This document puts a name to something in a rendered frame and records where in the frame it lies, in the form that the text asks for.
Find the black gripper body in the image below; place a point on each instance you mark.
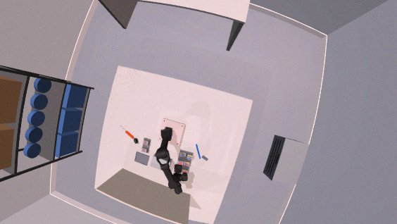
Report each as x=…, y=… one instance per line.
x=177, y=170

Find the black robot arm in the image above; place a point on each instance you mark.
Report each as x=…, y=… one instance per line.
x=162, y=152

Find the beige flat wall panel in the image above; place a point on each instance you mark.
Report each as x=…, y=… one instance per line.
x=148, y=196

